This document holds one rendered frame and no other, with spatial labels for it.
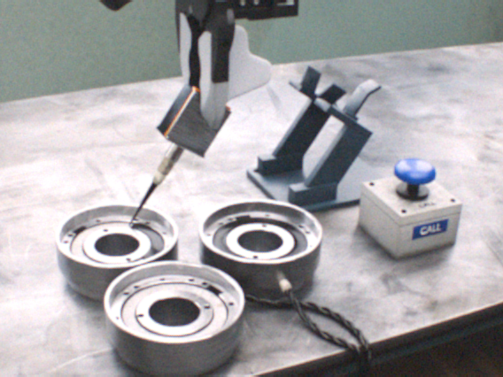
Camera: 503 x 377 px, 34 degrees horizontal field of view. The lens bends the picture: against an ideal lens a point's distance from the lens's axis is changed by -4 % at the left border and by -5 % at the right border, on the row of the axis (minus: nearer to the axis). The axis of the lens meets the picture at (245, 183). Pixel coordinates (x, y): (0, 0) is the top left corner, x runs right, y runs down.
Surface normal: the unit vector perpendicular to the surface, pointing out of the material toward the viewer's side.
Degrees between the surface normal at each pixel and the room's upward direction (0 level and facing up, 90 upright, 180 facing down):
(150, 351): 90
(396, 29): 90
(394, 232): 90
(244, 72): 87
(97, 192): 0
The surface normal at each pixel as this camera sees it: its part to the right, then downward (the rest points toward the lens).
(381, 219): -0.91, 0.16
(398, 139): 0.03, -0.88
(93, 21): 0.40, 0.44
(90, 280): -0.30, 0.43
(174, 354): 0.08, 0.47
